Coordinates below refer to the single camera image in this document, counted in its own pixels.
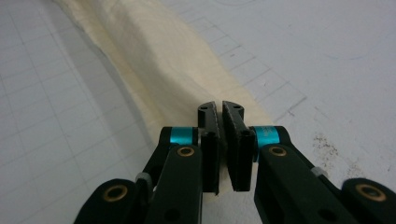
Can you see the white foam mat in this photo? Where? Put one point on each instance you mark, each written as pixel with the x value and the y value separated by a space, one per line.
pixel 46 93

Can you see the cream printed cloth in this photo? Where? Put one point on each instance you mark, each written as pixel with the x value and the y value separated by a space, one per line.
pixel 155 62

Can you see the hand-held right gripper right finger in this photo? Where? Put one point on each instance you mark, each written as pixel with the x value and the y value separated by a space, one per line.
pixel 239 155

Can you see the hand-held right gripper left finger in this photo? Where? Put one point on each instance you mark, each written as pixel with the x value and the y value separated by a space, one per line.
pixel 209 149

